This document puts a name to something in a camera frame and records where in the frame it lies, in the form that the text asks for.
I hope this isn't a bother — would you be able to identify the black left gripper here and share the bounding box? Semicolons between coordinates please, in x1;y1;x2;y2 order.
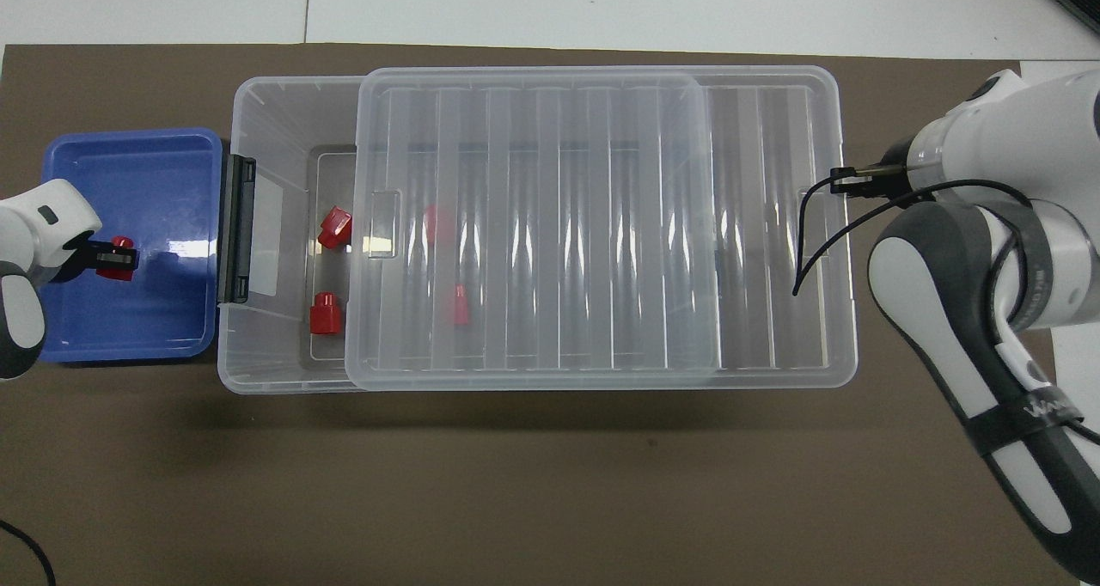
53;235;140;282

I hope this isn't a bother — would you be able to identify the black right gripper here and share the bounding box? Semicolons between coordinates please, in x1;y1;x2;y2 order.
829;137;916;198

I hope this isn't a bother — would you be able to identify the clear ribbed box lid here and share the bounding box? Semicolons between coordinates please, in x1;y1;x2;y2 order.
346;65;858;391

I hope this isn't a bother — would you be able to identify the blue plastic tray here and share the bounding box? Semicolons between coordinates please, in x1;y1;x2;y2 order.
39;128;224;363

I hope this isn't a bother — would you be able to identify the clear plastic storage box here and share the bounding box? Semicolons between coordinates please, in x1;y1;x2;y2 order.
217;76;723;395

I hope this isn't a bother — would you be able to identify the brown table mat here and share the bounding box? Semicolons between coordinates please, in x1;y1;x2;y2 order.
0;43;1082;586

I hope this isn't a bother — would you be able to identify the black box latch handle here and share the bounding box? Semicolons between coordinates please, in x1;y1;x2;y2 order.
217;155;257;305

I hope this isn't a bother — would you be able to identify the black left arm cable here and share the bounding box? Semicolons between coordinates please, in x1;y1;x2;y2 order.
0;517;58;586

